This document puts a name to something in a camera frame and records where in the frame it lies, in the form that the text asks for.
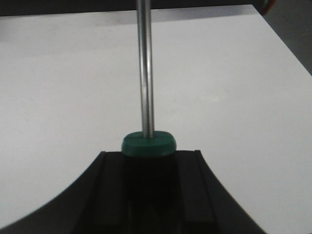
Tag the green black screwdriver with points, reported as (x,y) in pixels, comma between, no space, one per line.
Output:
(149,153)

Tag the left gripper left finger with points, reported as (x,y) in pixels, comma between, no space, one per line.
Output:
(95,203)

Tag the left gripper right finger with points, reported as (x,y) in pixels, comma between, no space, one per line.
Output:
(206,206)

